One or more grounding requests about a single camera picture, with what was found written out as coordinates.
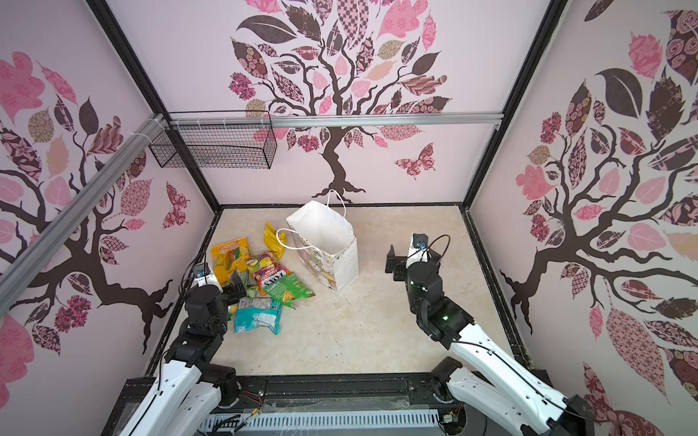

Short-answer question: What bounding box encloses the white slotted cable duct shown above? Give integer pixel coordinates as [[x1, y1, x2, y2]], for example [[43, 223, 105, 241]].
[[194, 410, 444, 435]]

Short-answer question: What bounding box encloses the green snack bag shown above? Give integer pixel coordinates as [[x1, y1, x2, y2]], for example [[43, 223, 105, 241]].
[[265, 274, 314, 308]]

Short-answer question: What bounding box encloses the aluminium rail left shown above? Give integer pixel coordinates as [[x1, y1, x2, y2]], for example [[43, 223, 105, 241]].
[[1, 114, 167, 314]]

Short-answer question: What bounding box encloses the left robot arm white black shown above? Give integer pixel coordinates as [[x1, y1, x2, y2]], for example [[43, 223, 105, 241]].
[[112, 282, 245, 435]]

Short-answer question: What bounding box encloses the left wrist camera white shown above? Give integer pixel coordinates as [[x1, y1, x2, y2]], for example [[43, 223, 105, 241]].
[[191, 262, 221, 290]]

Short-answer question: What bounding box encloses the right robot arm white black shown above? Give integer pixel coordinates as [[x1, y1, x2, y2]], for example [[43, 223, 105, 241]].
[[385, 234, 594, 435]]

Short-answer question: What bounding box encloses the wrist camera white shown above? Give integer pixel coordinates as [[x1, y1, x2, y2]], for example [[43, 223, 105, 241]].
[[191, 262, 221, 290], [405, 233, 430, 268]]

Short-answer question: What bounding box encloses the aluminium rail back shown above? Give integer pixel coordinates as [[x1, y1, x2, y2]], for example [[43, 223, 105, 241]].
[[169, 112, 504, 128]]

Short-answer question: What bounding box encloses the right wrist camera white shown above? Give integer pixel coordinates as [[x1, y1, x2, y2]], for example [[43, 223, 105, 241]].
[[405, 233, 430, 268]]

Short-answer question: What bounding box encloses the yellow snack bag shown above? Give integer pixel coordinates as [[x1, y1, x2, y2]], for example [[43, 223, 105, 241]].
[[263, 223, 287, 260]]

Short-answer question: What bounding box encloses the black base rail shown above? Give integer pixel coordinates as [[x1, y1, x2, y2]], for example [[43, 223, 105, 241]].
[[108, 369, 552, 415]]

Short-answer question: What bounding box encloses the orange pink snack bag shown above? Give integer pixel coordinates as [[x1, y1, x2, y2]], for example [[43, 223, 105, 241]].
[[246, 252, 290, 296]]

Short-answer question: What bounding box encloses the teal snack bag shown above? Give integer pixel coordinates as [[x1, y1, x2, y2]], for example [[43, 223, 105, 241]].
[[234, 297, 283, 335]]

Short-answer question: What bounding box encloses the black wire basket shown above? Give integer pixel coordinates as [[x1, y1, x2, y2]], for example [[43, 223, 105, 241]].
[[149, 109, 277, 170]]

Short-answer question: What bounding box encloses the white patterned paper bag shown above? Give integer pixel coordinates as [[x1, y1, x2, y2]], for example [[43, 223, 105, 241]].
[[276, 189, 359, 296]]

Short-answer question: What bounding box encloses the aluminium rail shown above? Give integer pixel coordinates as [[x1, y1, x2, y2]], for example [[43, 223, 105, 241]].
[[169, 112, 504, 128], [1, 114, 167, 314]]

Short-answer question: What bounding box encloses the yellow mango candy bag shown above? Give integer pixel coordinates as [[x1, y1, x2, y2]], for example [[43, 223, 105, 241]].
[[211, 237, 251, 286]]

